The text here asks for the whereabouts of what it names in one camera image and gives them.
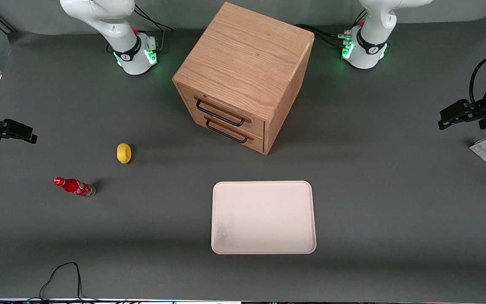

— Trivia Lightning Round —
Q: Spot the beige plastic tray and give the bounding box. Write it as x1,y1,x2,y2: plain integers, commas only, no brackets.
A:
211,181,317,255

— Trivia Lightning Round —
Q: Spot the red cola bottle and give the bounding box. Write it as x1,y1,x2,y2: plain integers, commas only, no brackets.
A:
53,176,96,198

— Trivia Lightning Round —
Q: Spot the yellow lemon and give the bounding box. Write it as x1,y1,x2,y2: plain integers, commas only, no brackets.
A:
116,143,132,164

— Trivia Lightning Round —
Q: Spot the wooden drawer front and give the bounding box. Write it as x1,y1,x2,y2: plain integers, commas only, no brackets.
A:
182,108,265,154
176,83,266,138

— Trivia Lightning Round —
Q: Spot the wooden drawer cabinet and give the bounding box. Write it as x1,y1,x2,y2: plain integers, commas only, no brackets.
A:
172,2,315,155

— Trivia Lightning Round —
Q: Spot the black left arm base cable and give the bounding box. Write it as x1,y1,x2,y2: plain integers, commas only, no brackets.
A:
294,8,368,48

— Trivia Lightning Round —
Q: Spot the black arm base cable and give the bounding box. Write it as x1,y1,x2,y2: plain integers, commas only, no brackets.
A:
134,4,174,53
294,8,368,48

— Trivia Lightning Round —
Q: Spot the black cable on table edge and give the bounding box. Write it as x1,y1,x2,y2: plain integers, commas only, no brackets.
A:
27,262,100,303

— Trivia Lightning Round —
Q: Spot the black right arm base cable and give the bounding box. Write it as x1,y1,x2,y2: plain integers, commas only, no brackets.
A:
134,4,174,53

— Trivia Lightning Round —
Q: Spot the black wire drawer handle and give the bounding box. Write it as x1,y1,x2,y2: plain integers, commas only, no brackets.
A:
195,98,246,127
205,118,249,144

